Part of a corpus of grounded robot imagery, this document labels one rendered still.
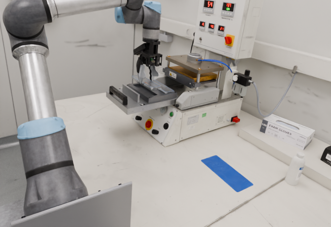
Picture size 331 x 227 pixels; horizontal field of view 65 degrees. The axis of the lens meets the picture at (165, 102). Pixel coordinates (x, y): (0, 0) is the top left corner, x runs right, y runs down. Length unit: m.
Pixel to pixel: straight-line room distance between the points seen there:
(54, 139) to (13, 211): 0.39
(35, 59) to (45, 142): 0.35
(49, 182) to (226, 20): 1.11
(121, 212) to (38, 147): 0.26
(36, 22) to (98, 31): 1.77
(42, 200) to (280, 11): 1.45
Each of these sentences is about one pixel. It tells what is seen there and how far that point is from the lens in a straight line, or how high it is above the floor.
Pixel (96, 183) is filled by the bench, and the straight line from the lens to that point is 1.08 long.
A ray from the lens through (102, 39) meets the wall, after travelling 2.70.
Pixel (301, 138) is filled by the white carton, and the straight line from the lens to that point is 1.43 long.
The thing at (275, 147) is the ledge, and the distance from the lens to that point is 1.39.
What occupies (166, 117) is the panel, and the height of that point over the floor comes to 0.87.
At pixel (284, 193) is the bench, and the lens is 1.20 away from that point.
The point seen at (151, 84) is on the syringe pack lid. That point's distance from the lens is 1.22.
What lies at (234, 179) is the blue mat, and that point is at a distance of 1.17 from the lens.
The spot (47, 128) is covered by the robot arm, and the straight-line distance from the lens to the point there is 0.72.
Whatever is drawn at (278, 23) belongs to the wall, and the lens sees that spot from 1.66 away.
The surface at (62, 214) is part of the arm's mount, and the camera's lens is 0.64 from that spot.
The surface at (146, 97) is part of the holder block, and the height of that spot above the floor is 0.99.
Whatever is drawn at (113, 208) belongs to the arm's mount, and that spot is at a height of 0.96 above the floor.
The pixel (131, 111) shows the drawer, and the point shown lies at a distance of 1.14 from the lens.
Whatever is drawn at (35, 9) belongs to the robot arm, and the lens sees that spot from 0.92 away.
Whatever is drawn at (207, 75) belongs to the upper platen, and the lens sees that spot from 1.38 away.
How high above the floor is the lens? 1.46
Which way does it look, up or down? 24 degrees down
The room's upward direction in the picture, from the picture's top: 5 degrees clockwise
